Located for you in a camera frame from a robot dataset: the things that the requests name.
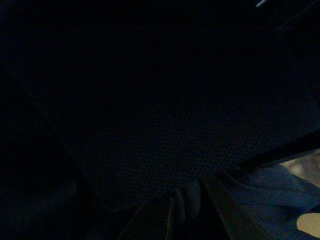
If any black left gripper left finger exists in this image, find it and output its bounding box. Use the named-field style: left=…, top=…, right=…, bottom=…
left=118, top=197, right=175, bottom=240

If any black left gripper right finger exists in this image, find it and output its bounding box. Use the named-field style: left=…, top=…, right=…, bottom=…
left=202, top=176, right=274, bottom=240

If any navy blue knit garment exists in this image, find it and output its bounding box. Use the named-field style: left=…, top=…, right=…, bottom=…
left=0, top=0, right=320, bottom=240

